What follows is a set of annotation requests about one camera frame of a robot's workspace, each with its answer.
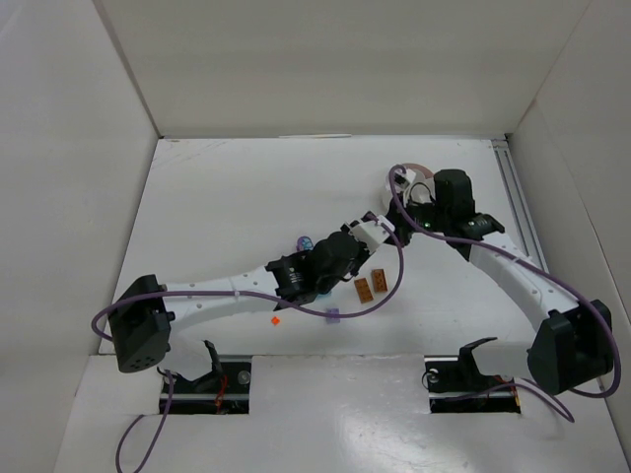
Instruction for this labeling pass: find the purple round flower lego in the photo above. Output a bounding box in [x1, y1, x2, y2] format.
[296, 236, 314, 251]

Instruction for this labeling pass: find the tan lego plate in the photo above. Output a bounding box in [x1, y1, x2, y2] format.
[354, 278, 374, 304]
[371, 268, 388, 294]

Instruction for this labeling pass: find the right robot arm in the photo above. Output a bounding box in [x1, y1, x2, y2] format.
[388, 165, 622, 398]

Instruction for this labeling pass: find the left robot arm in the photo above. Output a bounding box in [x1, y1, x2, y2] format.
[107, 225, 386, 380]

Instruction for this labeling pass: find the white round divided container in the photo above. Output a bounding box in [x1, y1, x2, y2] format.
[382, 162, 438, 208]

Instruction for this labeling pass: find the lavender square lego plate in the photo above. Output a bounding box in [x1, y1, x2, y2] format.
[325, 307, 341, 324]

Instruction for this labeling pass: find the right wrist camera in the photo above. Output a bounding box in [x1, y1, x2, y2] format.
[393, 167, 435, 206]

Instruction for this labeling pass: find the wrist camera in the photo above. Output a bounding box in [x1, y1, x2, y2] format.
[393, 167, 435, 206]
[341, 212, 395, 254]

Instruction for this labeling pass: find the aluminium rail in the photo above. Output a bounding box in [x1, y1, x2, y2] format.
[491, 139, 548, 271]

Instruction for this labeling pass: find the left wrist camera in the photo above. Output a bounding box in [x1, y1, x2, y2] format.
[341, 212, 395, 254]

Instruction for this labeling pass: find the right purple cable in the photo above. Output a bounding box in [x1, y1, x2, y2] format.
[387, 164, 620, 424]

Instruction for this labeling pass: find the purple cable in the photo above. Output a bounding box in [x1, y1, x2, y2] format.
[92, 224, 408, 473]
[387, 164, 620, 424]

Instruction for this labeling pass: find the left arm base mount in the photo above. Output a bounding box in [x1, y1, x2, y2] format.
[157, 341, 252, 416]

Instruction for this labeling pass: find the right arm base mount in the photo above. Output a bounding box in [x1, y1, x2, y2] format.
[421, 337, 522, 414]

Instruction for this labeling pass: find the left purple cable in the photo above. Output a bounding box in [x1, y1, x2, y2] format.
[92, 224, 408, 473]

